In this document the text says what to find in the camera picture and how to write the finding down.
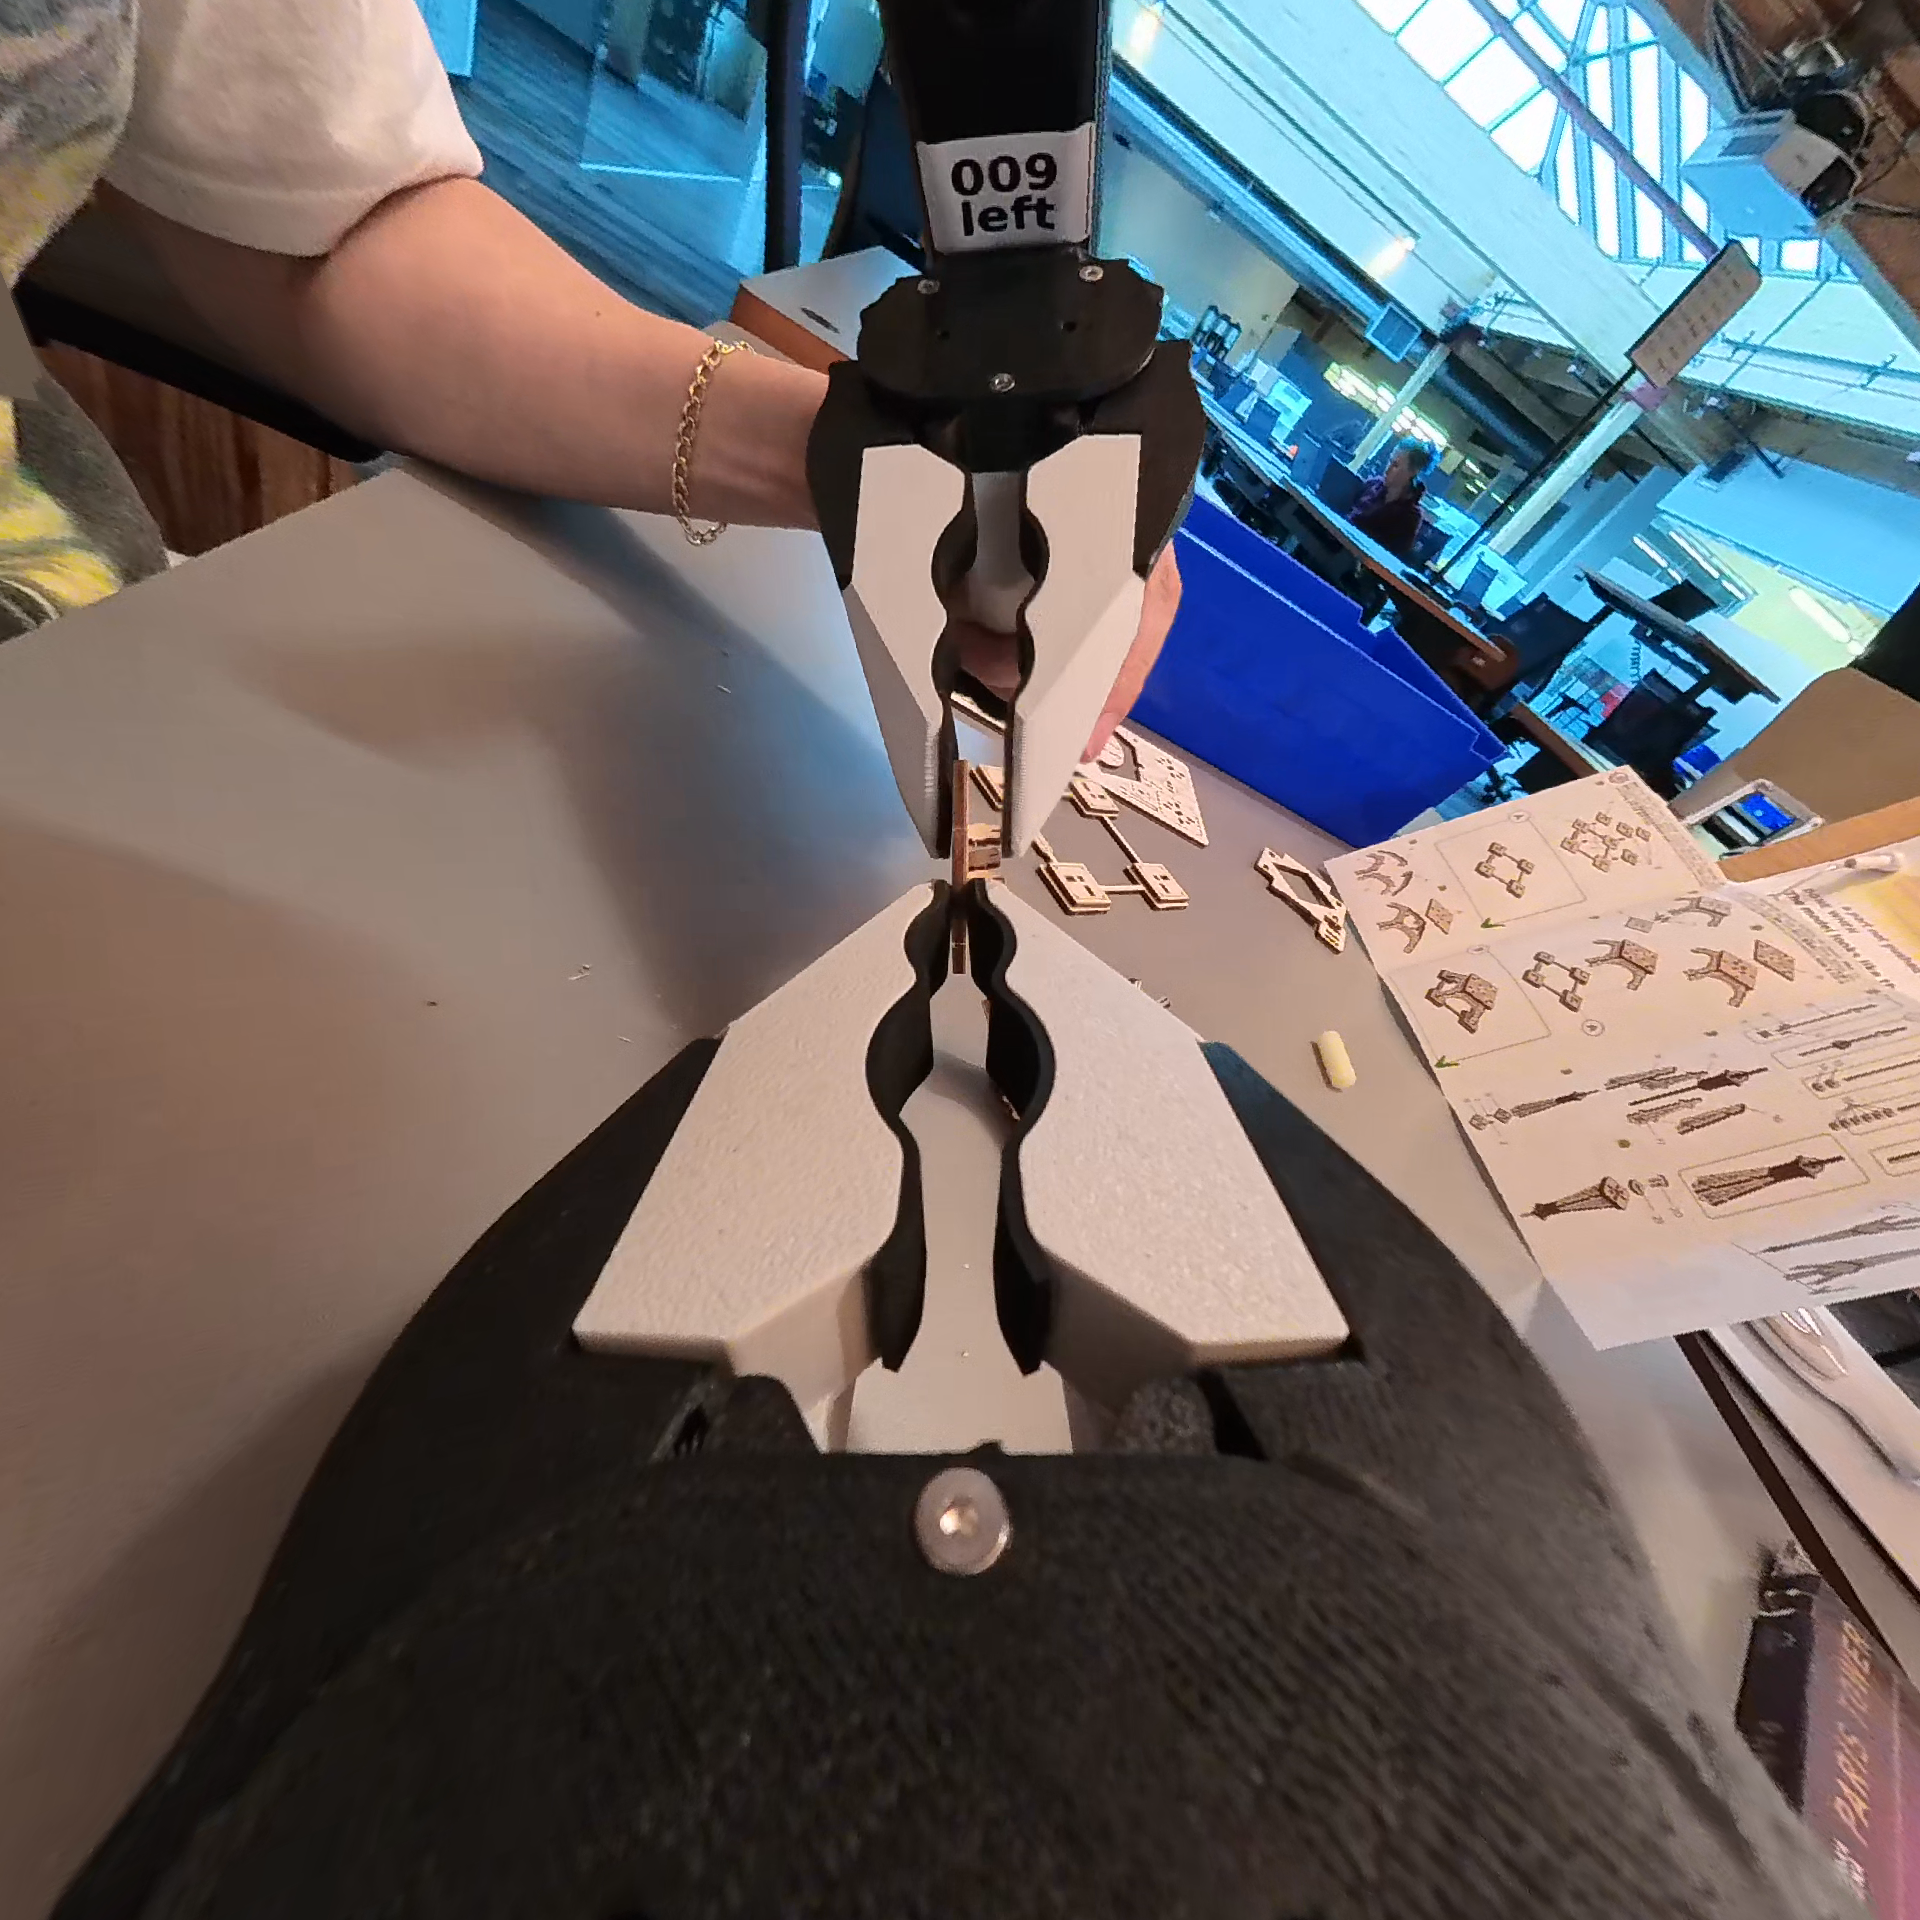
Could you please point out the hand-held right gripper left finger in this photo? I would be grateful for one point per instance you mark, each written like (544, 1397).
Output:
(749, 1184)

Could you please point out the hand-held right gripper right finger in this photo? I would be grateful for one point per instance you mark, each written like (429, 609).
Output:
(1171, 1184)

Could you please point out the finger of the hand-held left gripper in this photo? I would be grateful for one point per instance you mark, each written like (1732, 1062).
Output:
(896, 600)
(1089, 600)

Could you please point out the small wooden model part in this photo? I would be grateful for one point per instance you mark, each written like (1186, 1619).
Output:
(954, 854)

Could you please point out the person's left forearm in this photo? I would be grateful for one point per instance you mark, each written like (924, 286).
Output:
(511, 369)

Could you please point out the white side desk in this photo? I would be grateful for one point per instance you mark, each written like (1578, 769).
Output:
(818, 293)

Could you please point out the long wooden office desk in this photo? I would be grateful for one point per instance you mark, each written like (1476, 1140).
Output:
(1305, 504)

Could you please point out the grey desk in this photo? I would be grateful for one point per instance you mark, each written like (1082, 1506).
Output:
(376, 901)

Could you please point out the standing desk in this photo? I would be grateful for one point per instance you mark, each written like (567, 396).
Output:
(1693, 628)

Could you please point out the person's left hand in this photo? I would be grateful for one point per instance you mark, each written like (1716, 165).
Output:
(773, 442)

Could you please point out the pale yellow wax stick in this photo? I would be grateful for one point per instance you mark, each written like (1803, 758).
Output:
(1335, 1058)

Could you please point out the triangular wooden lattice piece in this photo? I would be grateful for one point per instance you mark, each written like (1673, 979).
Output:
(1155, 802)

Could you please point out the blue plastic bin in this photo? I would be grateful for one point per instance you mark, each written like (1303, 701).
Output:
(1289, 674)

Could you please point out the wooden linked square pieces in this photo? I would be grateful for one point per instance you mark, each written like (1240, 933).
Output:
(1072, 888)

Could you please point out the printed instruction sheet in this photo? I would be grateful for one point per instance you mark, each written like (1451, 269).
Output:
(1575, 1080)

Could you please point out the black office chair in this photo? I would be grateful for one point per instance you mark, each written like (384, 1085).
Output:
(1529, 644)
(1650, 720)

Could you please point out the hanging sign board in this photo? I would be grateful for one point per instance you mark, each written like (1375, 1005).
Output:
(1693, 315)

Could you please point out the small blue screen device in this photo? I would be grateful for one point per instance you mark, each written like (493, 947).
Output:
(1755, 819)

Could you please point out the yellow illustrated leaflet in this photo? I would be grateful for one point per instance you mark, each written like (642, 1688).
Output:
(1844, 931)

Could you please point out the white shirt sleeve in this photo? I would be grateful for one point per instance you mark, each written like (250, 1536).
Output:
(284, 120)

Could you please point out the white plastic tool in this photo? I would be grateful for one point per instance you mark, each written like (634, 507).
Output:
(1844, 859)

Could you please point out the tan chair back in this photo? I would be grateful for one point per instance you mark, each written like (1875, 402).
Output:
(1828, 742)

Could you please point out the wooden board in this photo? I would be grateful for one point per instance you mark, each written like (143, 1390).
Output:
(1861, 837)

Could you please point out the black monitor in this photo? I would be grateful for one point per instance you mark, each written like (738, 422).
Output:
(1893, 644)

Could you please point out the dark puzzle box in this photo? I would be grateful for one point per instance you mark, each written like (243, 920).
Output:
(1844, 1739)

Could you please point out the patterned clothing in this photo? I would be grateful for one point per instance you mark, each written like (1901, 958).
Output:
(59, 90)

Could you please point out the wooden diamond frame piece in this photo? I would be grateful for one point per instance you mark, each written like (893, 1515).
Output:
(1328, 931)

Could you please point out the white wall unit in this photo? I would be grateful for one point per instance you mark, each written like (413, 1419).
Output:
(1747, 157)

